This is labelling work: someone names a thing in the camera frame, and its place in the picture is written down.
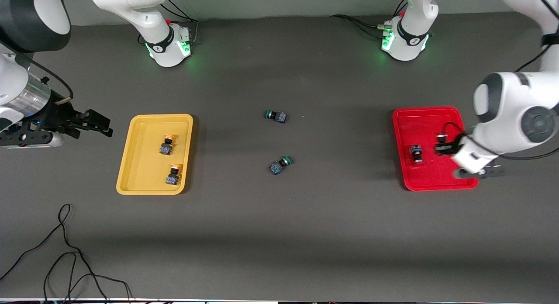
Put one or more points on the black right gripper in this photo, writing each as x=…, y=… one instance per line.
x=56, y=112

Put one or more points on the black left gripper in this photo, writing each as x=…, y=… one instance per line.
x=445, y=147

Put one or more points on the yellow push button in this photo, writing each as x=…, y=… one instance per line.
x=173, y=178
x=166, y=147

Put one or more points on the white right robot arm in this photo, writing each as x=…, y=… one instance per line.
x=148, y=20

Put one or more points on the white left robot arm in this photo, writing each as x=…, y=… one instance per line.
x=506, y=112

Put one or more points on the red plastic tray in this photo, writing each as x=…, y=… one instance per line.
x=432, y=173

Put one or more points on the yellow plastic tray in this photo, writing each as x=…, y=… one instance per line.
x=144, y=164

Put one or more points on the green push button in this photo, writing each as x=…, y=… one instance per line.
x=277, y=116
x=279, y=165

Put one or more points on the dark grey table mat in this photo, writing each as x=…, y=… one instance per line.
x=279, y=229

